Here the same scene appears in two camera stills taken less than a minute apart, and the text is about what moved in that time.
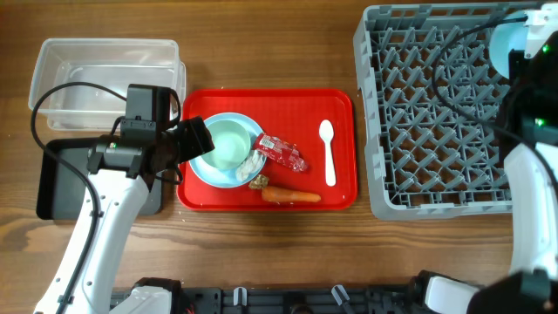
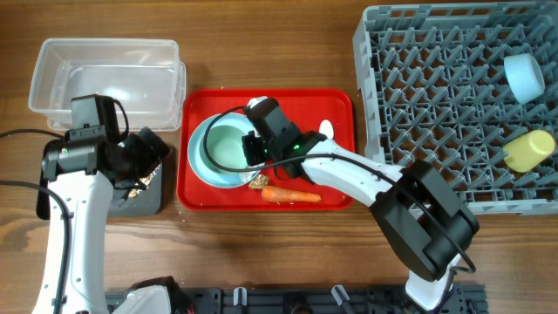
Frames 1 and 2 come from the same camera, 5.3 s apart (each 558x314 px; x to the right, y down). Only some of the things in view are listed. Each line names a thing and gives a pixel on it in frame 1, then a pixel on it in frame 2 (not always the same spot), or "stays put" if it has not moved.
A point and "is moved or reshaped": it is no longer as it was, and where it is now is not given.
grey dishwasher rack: [428, 160] stays put
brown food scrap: [260, 182] stays put
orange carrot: [281, 194] stays put
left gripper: [198, 136] to [151, 158]
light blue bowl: [506, 37] is moved or reshaped
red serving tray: [320, 124] stays put
